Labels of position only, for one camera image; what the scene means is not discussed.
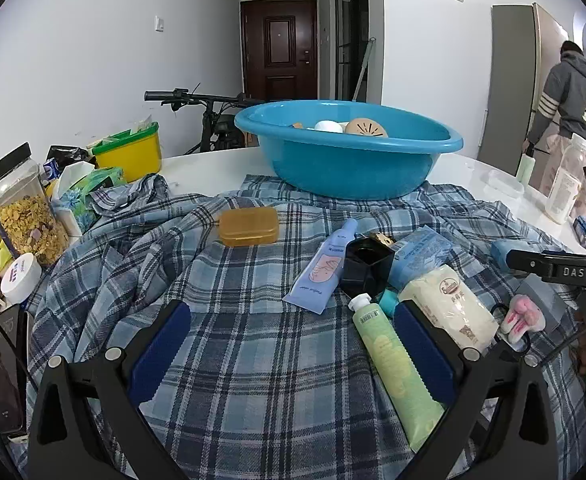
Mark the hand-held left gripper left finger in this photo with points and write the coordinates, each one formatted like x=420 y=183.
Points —
x=160 y=355

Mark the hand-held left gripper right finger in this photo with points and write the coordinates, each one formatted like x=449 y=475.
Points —
x=423 y=355

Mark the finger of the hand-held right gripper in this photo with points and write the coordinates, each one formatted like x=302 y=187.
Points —
x=563 y=270

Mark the teal tube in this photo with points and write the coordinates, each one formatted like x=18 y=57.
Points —
x=388 y=303

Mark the amber plastic box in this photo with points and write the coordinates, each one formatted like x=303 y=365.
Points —
x=248 y=227

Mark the blue plastic basin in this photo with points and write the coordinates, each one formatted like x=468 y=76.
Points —
x=348 y=160

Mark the green tube white cap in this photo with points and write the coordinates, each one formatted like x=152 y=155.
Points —
x=398 y=365

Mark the grey box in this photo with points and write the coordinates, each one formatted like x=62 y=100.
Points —
x=548 y=300

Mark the clear plastic bottle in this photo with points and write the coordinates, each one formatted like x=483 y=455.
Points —
x=565 y=180

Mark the cream white packet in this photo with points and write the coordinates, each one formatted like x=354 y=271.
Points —
x=453 y=305

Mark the blue cylinder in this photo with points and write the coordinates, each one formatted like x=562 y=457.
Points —
x=503 y=252

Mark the pink white bunny toy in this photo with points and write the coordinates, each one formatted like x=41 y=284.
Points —
x=520 y=317

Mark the pale green bottle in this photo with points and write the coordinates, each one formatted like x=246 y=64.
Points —
x=526 y=169

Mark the blue plaid shirt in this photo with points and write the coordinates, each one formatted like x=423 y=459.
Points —
x=253 y=375

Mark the light blue pouch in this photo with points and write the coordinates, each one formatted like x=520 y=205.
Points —
x=418 y=255

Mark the clear plastic box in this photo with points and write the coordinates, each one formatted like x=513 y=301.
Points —
x=503 y=183

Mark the black hexagonal box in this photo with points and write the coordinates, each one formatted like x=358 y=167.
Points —
x=365 y=267

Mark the lavender cream tube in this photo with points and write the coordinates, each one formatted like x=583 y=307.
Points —
x=323 y=270

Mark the black phone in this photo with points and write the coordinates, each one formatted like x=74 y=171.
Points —
x=5 y=365

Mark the white jar blue label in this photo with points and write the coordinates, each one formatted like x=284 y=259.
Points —
x=20 y=277

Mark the green floral tissue box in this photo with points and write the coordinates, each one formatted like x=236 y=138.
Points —
x=95 y=187

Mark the white carton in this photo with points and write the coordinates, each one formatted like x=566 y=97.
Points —
x=70 y=195

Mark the cereal jar black lid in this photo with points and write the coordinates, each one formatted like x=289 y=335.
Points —
x=28 y=215

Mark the yellow container green lid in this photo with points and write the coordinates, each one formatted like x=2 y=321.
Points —
x=129 y=152

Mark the blue snack packet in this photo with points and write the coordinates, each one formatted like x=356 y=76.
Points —
x=49 y=169

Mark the black plastic bag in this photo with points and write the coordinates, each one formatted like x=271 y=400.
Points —
x=65 y=154

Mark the round beige disc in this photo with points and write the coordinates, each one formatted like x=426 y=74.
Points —
x=367 y=128

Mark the black bicycle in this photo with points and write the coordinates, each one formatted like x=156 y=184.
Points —
x=208 y=120

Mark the white egg-shaped object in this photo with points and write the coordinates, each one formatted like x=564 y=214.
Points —
x=329 y=126

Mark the dark brown door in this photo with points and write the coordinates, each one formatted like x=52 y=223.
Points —
x=279 y=50

